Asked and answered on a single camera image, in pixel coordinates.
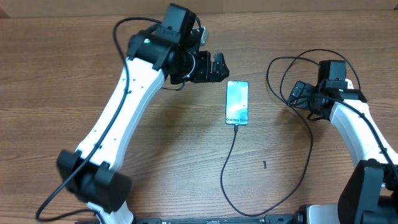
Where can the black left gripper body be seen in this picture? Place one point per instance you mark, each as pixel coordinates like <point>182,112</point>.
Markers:
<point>202,72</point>

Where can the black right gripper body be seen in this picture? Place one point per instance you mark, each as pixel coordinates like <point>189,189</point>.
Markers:
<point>306,99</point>

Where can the Samsung Galaxy smartphone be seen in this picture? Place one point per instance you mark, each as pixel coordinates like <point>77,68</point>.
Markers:
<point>237,95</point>

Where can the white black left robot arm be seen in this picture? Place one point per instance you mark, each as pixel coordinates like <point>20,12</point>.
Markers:
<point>168,50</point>

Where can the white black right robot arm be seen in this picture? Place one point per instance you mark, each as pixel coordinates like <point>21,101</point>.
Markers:
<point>370,196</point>

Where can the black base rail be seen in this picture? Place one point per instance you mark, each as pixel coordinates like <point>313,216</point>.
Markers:
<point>268,219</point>

